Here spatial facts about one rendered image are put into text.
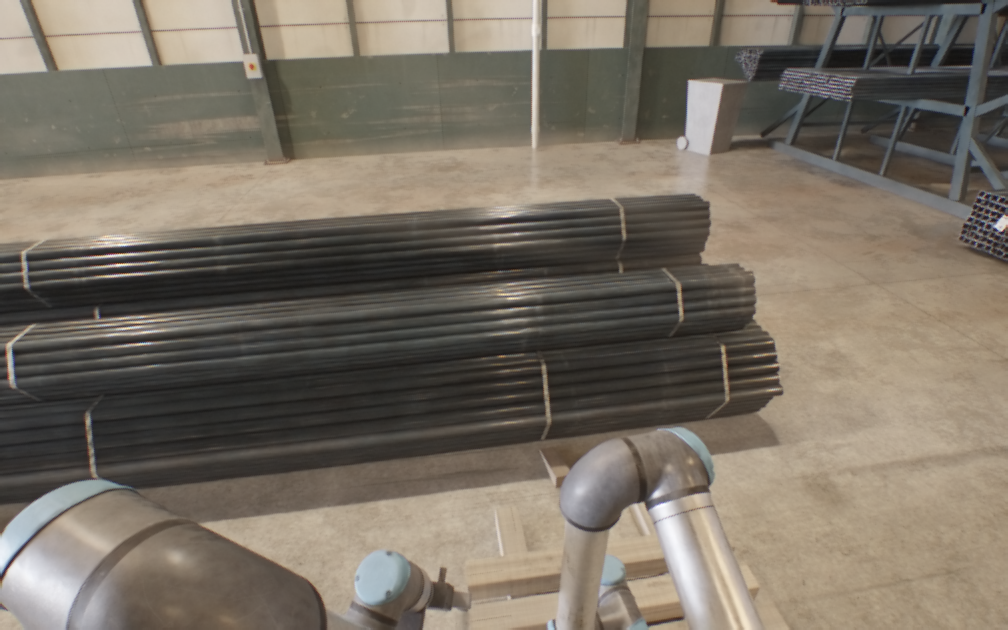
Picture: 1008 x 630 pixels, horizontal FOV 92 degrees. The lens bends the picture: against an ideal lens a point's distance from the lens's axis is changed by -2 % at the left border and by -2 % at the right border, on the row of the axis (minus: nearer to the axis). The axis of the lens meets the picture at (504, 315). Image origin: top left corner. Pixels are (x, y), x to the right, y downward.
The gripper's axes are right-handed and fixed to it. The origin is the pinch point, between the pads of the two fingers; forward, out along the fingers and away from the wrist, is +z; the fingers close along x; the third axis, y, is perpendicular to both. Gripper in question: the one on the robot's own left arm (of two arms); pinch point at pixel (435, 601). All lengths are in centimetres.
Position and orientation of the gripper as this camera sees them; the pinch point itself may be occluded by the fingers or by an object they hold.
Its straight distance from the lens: 131.9
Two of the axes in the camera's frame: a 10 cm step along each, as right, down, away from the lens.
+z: 1.9, 5.9, 7.8
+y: 0.9, -8.0, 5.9
